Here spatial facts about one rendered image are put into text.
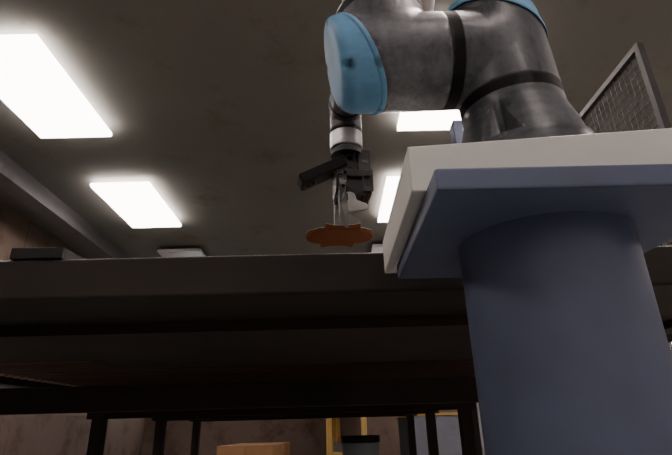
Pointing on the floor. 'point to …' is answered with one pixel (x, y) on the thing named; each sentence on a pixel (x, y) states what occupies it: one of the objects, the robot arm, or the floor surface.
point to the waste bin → (360, 445)
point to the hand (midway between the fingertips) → (339, 233)
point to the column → (556, 301)
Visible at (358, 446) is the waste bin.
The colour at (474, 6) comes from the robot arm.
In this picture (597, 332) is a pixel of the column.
